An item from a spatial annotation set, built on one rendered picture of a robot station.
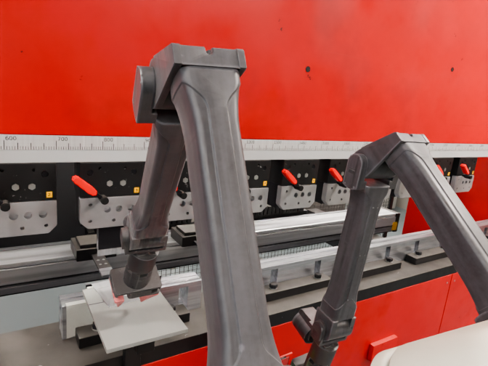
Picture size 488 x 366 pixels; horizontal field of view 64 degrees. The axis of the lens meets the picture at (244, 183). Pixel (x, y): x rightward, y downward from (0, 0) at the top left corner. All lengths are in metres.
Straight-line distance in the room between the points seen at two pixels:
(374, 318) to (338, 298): 0.79
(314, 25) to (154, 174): 0.83
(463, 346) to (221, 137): 0.26
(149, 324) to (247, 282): 0.64
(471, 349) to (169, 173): 0.42
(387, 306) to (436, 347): 1.35
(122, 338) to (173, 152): 0.51
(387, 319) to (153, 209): 1.28
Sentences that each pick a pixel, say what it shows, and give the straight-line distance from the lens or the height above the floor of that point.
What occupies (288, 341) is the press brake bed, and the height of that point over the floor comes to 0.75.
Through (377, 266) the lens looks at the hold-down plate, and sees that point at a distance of 1.69.
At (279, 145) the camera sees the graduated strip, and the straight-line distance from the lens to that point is 1.22.
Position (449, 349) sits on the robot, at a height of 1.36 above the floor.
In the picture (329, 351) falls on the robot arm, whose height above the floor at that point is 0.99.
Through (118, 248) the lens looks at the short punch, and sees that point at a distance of 1.12.
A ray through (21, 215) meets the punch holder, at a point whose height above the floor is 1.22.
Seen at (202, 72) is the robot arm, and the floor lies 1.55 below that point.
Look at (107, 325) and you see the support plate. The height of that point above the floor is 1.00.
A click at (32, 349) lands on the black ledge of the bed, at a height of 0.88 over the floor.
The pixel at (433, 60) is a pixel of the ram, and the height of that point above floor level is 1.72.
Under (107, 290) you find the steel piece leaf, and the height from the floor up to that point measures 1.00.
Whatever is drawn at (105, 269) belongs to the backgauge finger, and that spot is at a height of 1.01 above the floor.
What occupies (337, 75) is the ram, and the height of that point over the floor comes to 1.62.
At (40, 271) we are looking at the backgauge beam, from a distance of 1.37.
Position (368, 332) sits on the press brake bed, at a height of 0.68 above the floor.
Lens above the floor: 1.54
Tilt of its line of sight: 13 degrees down
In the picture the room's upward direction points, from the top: 6 degrees clockwise
